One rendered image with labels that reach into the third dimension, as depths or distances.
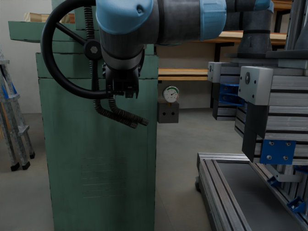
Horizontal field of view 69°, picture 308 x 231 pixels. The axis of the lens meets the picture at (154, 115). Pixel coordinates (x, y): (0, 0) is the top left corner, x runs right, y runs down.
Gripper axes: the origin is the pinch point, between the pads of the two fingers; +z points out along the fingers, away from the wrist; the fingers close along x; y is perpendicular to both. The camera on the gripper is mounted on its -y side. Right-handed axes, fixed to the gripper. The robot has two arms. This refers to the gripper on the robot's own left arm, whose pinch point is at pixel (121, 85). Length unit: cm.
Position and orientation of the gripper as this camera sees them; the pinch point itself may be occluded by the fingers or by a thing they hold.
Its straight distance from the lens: 64.0
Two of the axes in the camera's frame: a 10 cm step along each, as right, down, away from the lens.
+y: 0.6, 9.6, -2.6
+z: -1.5, 2.6, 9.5
